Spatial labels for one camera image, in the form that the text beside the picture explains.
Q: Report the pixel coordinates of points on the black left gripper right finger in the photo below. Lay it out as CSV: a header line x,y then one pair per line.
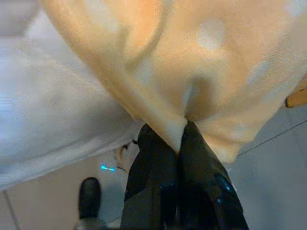
x,y
206,182

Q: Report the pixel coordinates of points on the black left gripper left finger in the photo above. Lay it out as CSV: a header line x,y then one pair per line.
x,y
151,179

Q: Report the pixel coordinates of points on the yellow egg cartoon blanket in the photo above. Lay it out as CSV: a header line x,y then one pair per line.
x,y
180,60

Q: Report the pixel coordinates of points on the black robot foot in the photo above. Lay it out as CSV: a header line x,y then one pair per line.
x,y
89,196

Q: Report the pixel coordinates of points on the white quilted mattress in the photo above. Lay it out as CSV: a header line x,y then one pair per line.
x,y
60,119

